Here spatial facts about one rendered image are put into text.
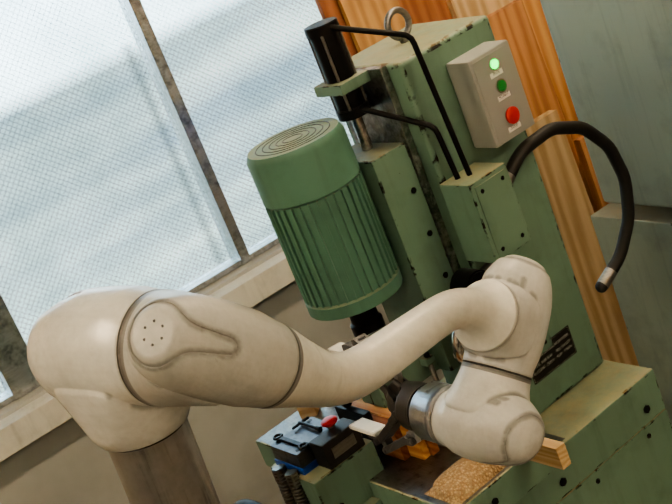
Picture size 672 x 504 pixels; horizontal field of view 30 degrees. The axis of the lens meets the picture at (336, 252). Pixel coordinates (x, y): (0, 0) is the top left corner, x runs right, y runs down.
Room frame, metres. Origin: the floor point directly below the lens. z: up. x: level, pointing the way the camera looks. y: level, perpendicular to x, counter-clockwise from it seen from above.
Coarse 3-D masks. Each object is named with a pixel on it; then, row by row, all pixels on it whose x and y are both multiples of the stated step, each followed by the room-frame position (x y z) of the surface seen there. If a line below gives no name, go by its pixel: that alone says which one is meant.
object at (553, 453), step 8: (544, 440) 1.74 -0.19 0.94; (552, 440) 1.73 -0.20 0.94; (544, 448) 1.73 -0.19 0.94; (552, 448) 1.71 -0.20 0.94; (560, 448) 1.71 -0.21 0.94; (536, 456) 1.75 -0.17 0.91; (544, 456) 1.73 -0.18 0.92; (552, 456) 1.72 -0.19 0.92; (560, 456) 1.71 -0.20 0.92; (568, 456) 1.71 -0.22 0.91; (544, 464) 1.74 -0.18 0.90; (552, 464) 1.72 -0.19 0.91; (560, 464) 1.71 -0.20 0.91; (568, 464) 1.71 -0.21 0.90
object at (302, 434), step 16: (288, 432) 1.99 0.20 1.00; (304, 432) 1.97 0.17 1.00; (320, 432) 1.94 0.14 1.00; (336, 432) 1.90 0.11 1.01; (352, 432) 1.91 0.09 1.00; (272, 448) 1.97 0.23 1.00; (288, 448) 1.93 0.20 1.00; (320, 448) 1.88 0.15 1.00; (336, 448) 1.89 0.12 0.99; (352, 448) 1.90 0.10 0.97; (288, 464) 1.93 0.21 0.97; (304, 464) 1.90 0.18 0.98; (320, 464) 1.90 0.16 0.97; (336, 464) 1.88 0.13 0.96
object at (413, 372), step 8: (432, 352) 2.07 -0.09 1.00; (416, 360) 2.05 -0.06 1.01; (408, 368) 2.04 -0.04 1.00; (416, 368) 2.05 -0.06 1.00; (424, 368) 2.06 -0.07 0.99; (408, 376) 2.04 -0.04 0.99; (416, 376) 2.04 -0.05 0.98; (424, 376) 2.05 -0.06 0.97; (376, 392) 2.01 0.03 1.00; (368, 400) 2.04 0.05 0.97; (376, 400) 2.02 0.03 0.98; (384, 400) 2.00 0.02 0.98
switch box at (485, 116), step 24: (480, 48) 2.11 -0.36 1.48; (504, 48) 2.09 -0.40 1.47; (456, 72) 2.08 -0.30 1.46; (480, 72) 2.06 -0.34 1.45; (504, 72) 2.08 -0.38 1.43; (480, 96) 2.05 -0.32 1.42; (480, 120) 2.07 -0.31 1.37; (504, 120) 2.06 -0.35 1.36; (528, 120) 2.09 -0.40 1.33; (480, 144) 2.08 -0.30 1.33
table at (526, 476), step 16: (320, 416) 2.21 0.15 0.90; (272, 432) 2.23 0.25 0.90; (272, 464) 2.20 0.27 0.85; (384, 464) 1.94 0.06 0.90; (400, 464) 1.92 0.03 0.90; (416, 464) 1.90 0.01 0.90; (432, 464) 1.88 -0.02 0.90; (448, 464) 1.86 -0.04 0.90; (528, 464) 1.79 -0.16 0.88; (384, 480) 1.89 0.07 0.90; (400, 480) 1.87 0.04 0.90; (416, 480) 1.85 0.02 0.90; (432, 480) 1.83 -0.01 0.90; (496, 480) 1.75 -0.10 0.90; (512, 480) 1.77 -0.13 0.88; (528, 480) 1.78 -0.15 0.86; (384, 496) 1.87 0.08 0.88; (400, 496) 1.83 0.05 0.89; (416, 496) 1.80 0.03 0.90; (480, 496) 1.73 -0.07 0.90; (496, 496) 1.75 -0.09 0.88; (512, 496) 1.76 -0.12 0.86
